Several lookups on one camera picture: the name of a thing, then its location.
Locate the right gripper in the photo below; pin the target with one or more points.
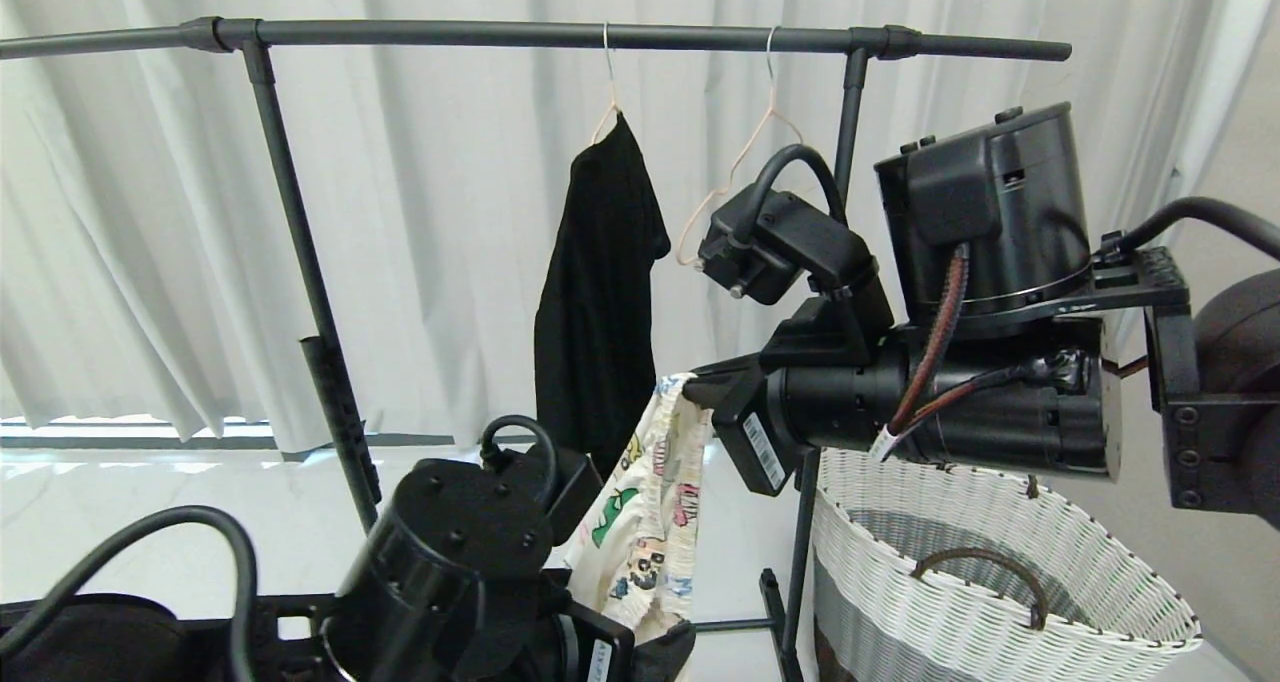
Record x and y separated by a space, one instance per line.
850 407

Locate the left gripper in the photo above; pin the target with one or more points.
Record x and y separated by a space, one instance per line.
600 652

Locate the cream printed garment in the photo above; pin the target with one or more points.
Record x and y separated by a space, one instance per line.
640 522

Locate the black garment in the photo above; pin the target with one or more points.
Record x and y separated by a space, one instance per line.
590 312

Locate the pink clothes hanger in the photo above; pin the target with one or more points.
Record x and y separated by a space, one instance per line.
770 72
606 62

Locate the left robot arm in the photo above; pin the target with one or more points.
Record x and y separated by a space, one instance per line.
440 562

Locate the white laundry basket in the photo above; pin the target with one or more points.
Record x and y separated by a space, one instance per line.
900 502

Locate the black clothes rack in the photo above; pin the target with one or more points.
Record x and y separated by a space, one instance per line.
500 34

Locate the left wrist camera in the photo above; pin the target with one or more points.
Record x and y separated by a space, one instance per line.
560 482

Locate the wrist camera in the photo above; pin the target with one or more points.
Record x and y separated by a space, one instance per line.
790 242
560 482

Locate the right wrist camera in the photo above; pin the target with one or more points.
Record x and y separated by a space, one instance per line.
790 242

